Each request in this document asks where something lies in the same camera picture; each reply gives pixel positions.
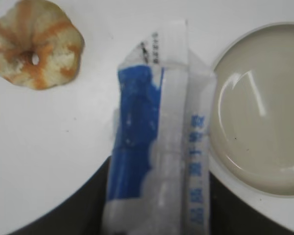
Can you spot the white blue milk carton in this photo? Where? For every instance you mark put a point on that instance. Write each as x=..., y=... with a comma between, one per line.
x=158, y=179

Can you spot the striped ring-shaped bread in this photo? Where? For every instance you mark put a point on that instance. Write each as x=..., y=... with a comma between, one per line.
x=40, y=47

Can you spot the beige round plate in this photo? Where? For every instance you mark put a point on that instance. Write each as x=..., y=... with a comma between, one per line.
x=252, y=122

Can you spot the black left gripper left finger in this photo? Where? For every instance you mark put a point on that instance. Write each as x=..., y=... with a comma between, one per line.
x=80, y=214

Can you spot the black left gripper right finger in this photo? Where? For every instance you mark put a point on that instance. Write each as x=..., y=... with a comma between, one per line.
x=231, y=216

